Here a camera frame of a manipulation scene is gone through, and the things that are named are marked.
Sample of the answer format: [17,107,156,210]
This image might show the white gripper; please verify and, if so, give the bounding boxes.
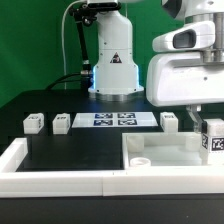
[146,52,224,133]

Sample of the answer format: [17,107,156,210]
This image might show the white square table top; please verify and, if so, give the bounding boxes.
[122,132,208,169]

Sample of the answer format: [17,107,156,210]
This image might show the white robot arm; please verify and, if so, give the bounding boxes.
[87,0,224,133]

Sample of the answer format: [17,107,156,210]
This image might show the white tag sheet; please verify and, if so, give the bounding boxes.
[72,112,157,128]

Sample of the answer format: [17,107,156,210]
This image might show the white U-shaped obstacle fence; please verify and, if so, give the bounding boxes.
[0,138,224,198]

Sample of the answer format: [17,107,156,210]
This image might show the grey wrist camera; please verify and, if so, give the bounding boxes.
[152,21,215,52]

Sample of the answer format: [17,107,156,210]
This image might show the black cable bundle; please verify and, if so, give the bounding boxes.
[45,73,91,92]

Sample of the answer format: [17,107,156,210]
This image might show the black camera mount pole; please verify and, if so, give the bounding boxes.
[69,3,96,78]

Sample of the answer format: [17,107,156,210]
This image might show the white cable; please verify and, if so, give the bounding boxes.
[61,0,87,90]

